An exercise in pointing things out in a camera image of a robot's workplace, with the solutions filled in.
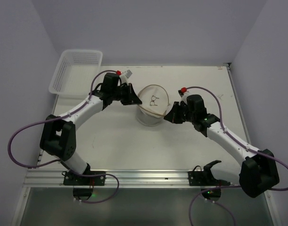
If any white mesh laundry bag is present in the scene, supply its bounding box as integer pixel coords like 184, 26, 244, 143
136, 84, 170, 127

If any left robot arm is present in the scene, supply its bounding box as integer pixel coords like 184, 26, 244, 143
40, 70, 142, 175

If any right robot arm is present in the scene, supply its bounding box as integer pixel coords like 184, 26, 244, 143
164, 95, 280, 198

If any white plastic basket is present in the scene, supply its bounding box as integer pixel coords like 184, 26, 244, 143
49, 49, 103, 99

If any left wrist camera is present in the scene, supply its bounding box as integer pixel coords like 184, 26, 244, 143
120, 70, 132, 84

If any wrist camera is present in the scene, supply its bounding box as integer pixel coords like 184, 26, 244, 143
120, 70, 132, 84
178, 87, 191, 104

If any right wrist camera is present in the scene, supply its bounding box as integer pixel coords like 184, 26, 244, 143
178, 87, 191, 104

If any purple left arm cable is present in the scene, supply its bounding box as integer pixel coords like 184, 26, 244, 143
8, 70, 121, 204

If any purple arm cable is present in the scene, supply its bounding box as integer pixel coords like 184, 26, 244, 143
182, 86, 288, 226
8, 70, 121, 204

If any aluminium right side rail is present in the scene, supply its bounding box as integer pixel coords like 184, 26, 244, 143
224, 63, 251, 143

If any aluminium rail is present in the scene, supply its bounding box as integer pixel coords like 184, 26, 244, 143
224, 63, 251, 143
23, 167, 272, 189

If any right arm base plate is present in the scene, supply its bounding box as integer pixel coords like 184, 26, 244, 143
188, 170, 230, 186

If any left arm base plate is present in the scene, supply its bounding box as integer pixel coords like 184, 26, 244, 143
62, 171, 106, 186

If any aluminium front rail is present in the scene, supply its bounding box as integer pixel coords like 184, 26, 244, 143
23, 167, 272, 189

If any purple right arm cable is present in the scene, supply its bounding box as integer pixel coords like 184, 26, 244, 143
182, 86, 288, 226

